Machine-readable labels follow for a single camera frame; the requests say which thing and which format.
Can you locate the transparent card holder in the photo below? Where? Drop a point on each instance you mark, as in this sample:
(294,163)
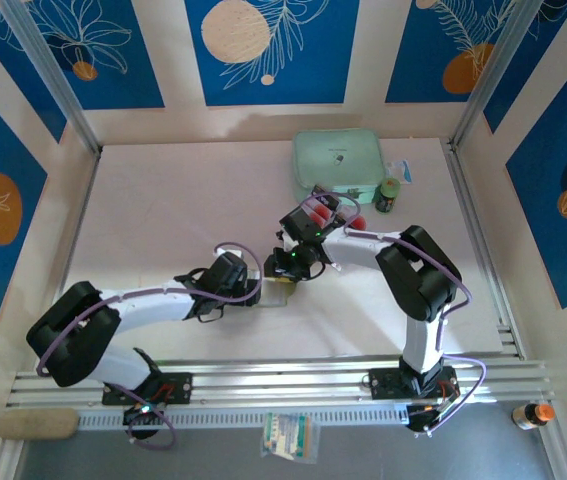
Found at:
(275,297)

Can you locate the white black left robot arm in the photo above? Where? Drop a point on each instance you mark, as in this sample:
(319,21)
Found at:
(153,307)

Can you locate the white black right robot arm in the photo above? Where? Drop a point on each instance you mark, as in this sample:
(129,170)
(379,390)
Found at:
(358,250)

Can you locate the mint green lidded container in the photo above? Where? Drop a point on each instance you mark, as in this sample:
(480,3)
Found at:
(338,160)

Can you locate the dark bottle with green lid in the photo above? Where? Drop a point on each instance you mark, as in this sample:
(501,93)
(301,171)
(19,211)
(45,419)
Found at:
(388,195)

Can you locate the blue white small packet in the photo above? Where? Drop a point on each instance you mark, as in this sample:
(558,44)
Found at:
(400,170)

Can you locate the clear bag of packets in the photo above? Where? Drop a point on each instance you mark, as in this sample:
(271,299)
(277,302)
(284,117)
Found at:
(288,435)

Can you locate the beige rounded foam pad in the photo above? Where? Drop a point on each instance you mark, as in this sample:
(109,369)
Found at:
(38,424)

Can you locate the brown bottle with orange cap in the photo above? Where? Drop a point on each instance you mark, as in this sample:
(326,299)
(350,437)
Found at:
(528,417)

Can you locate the aluminium mounting rail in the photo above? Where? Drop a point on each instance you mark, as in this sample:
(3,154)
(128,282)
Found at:
(283,380)

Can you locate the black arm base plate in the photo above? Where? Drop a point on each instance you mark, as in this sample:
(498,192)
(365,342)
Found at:
(383,382)
(178,387)

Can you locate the aluminium side rail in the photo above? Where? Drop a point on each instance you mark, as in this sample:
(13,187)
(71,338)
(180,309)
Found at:
(473,225)
(79,220)

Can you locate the aluminium frame post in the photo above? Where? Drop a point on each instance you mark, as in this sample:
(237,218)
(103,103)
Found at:
(493,65)
(53,65)

